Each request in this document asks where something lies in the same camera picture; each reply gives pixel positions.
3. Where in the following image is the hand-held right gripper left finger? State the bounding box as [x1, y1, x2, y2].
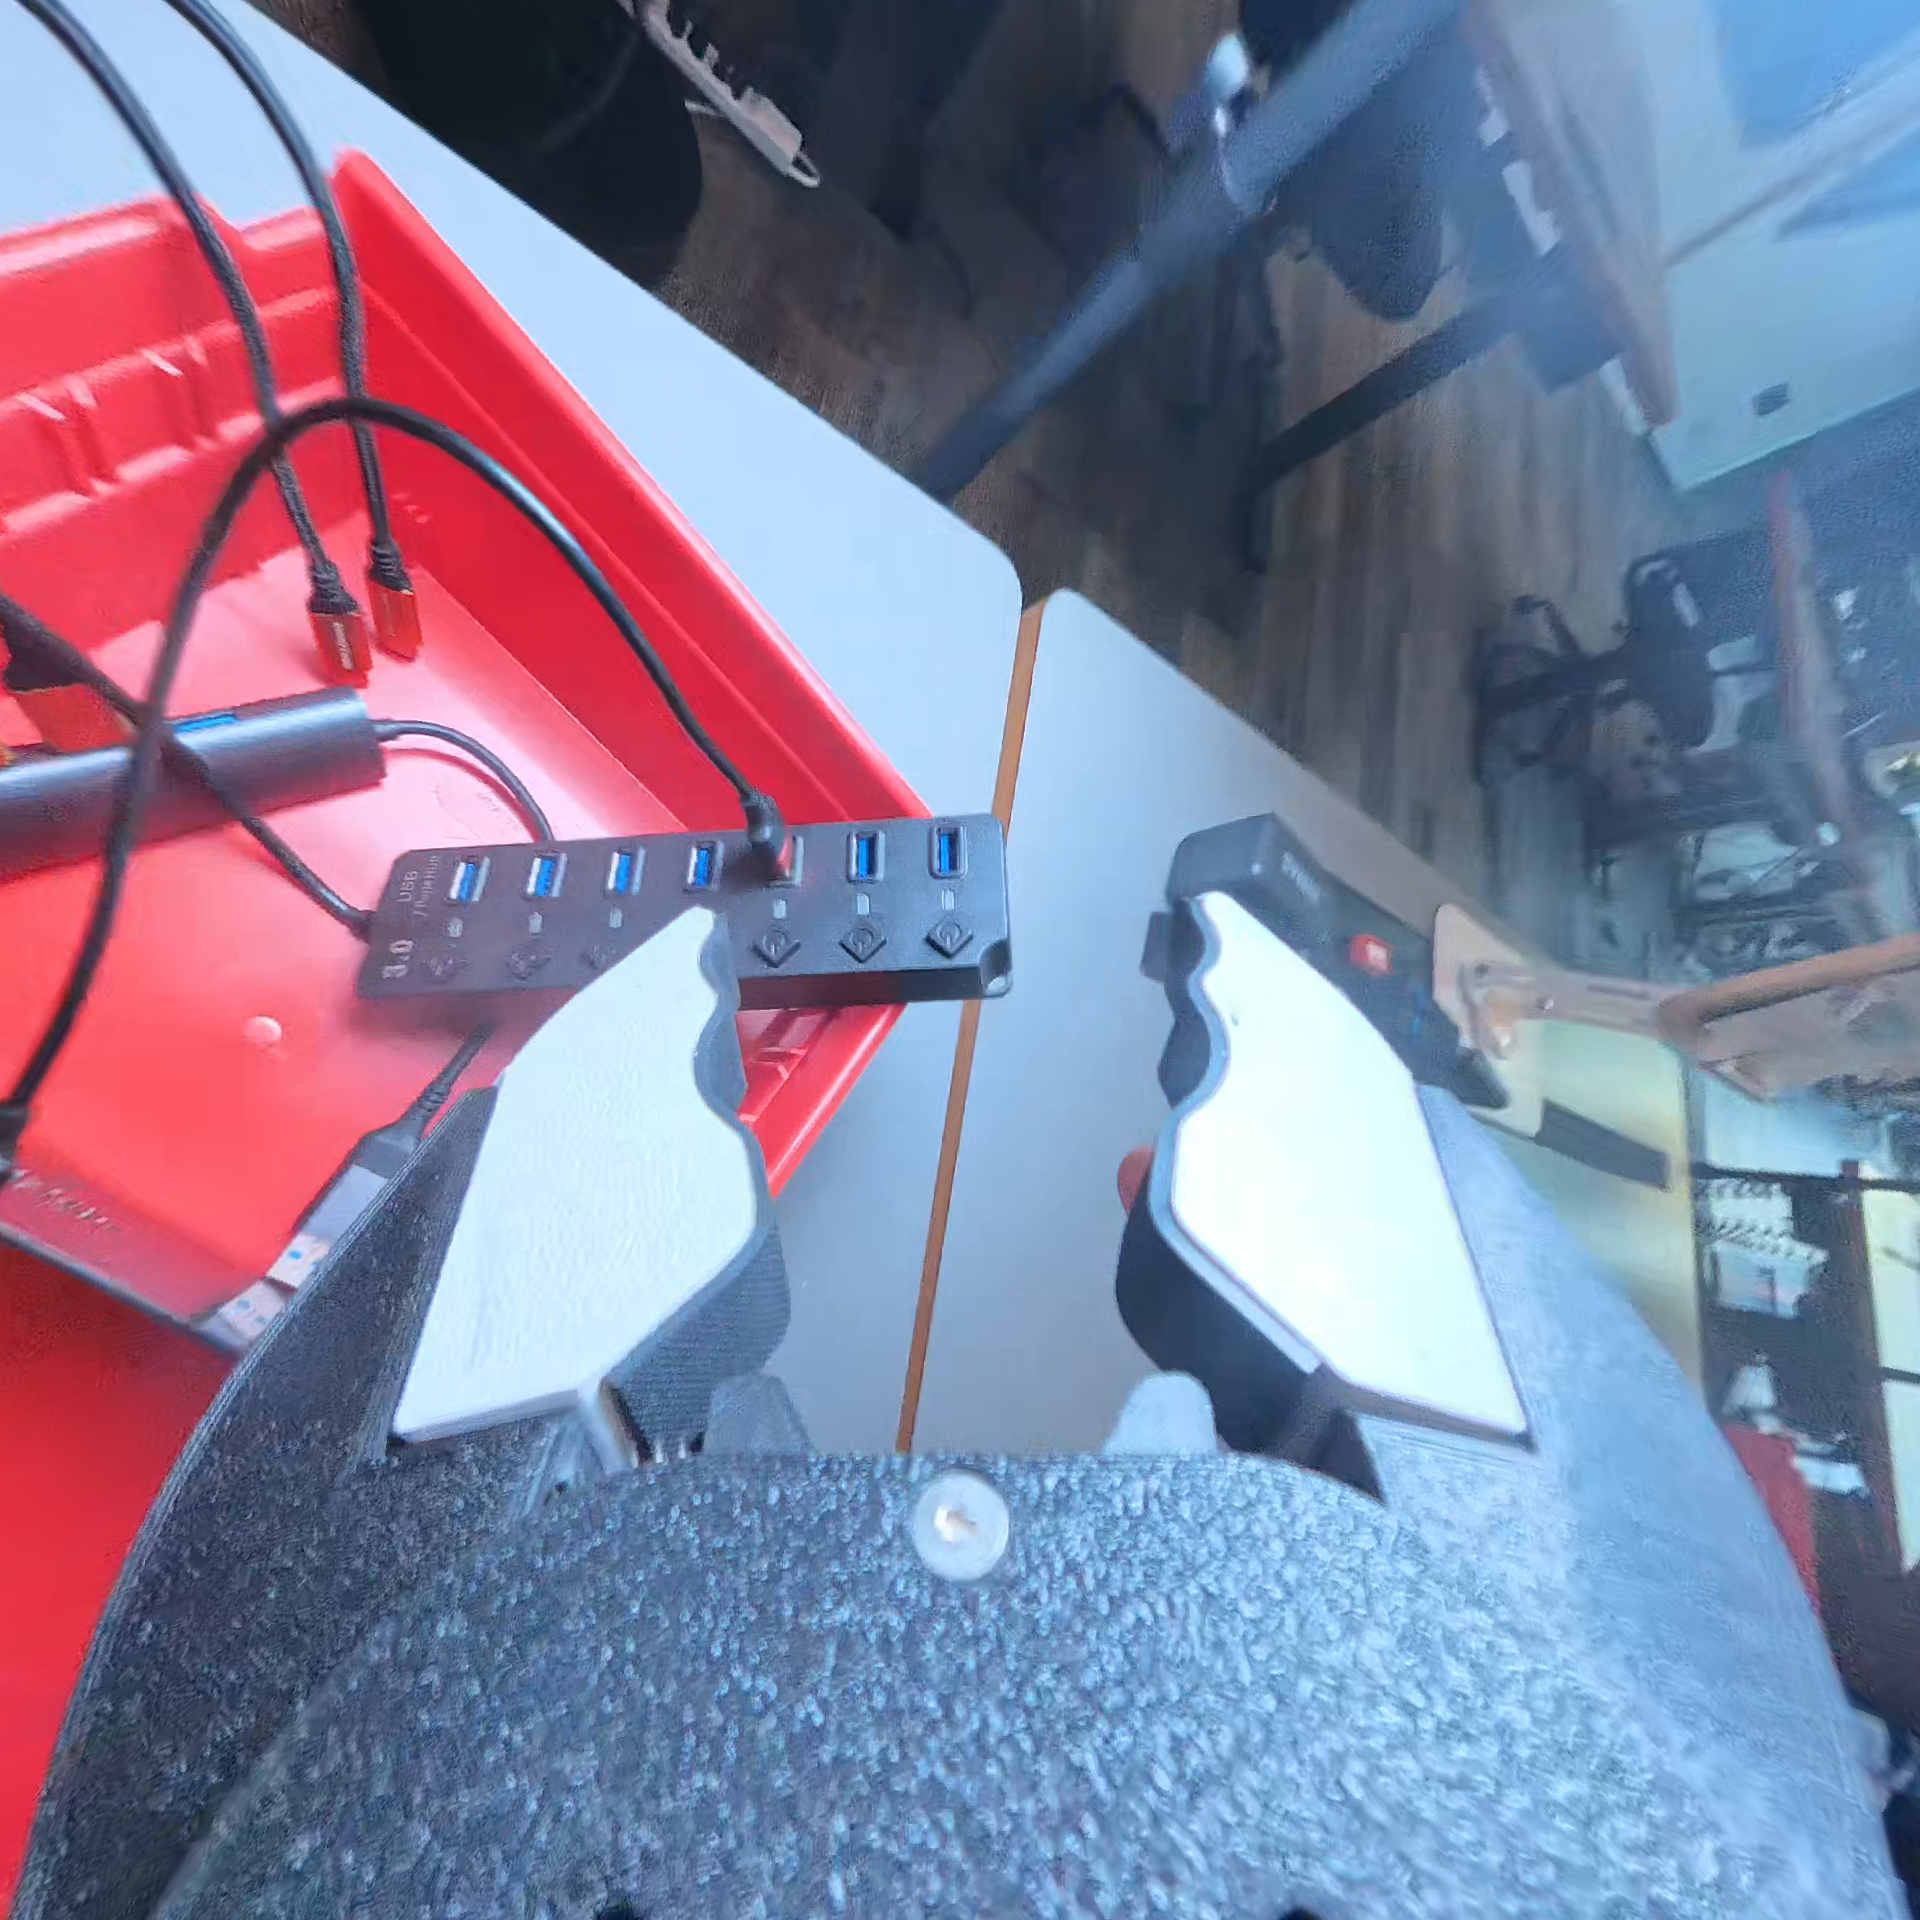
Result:
[392, 904, 793, 1470]

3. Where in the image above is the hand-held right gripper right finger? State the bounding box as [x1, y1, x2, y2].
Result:
[1114, 889, 1537, 1454]

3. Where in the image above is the red plastic bin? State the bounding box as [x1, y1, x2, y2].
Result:
[0, 152, 932, 1801]

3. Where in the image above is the red black USB cable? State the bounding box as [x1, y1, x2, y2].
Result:
[0, 399, 800, 1187]

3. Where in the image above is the grey slim USB hub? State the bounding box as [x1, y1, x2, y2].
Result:
[0, 691, 388, 882]

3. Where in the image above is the black device with red button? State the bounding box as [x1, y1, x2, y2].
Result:
[1117, 815, 1509, 1209]

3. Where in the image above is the wooden background table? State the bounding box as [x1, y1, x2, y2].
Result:
[1463, 0, 1683, 431]

